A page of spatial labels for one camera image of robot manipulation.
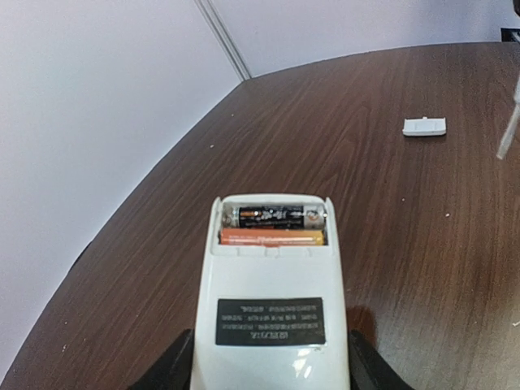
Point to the clear handle screwdriver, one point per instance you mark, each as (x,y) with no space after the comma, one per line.
(508,136)

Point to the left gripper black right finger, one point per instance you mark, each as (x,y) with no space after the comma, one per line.
(367,369)

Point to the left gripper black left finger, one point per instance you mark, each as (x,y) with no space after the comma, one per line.
(172,370)

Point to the red white remote control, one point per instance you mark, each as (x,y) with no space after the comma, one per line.
(271,317)

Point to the black silver battery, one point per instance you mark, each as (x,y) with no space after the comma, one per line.
(291,217)

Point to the white battery cover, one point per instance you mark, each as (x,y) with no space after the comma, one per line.
(424,127)

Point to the orange battery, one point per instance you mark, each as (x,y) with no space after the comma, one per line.
(271,237)

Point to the right aluminium frame post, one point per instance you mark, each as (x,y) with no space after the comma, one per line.
(217,26)

